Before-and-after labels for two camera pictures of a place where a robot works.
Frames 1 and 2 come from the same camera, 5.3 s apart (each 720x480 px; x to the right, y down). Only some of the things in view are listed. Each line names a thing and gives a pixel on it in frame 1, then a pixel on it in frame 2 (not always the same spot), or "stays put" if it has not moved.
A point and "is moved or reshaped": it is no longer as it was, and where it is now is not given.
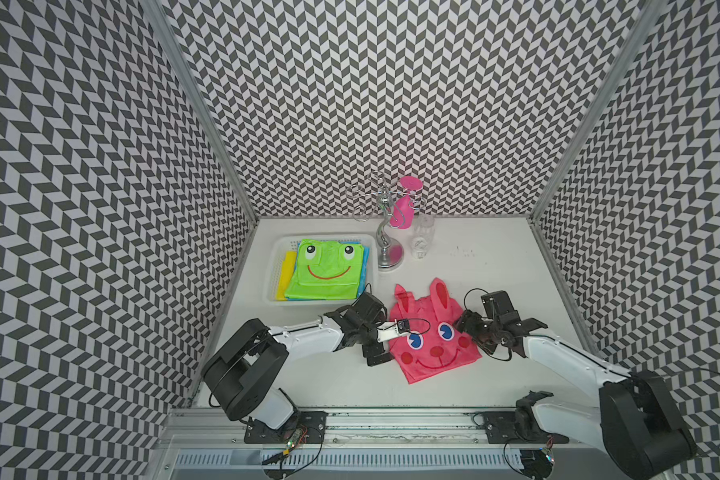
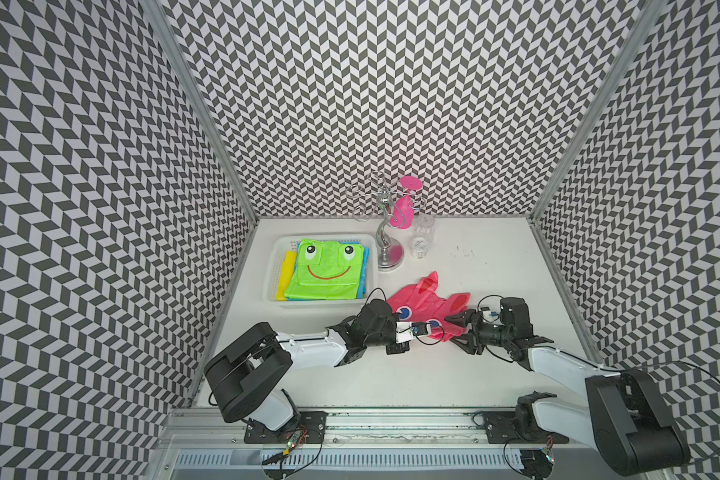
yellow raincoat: [288, 267] stays put
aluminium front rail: [185, 429] stays put
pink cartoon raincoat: [433, 345] is moved or reshaped
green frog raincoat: [327, 269] stays put
